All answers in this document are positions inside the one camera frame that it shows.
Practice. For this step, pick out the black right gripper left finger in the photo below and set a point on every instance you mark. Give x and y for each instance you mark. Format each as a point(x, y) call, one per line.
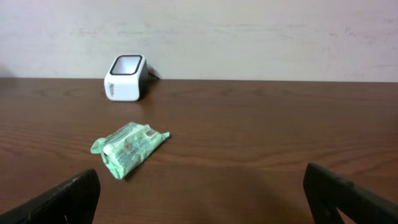
point(73, 201)

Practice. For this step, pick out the green snack packet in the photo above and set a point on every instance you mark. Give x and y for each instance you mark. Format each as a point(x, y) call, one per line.
point(128, 147)

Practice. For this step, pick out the white barcode scanner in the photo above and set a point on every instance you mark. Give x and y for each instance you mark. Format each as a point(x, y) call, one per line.
point(127, 78)

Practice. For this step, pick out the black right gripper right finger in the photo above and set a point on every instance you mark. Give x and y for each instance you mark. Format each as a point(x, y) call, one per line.
point(329, 194)

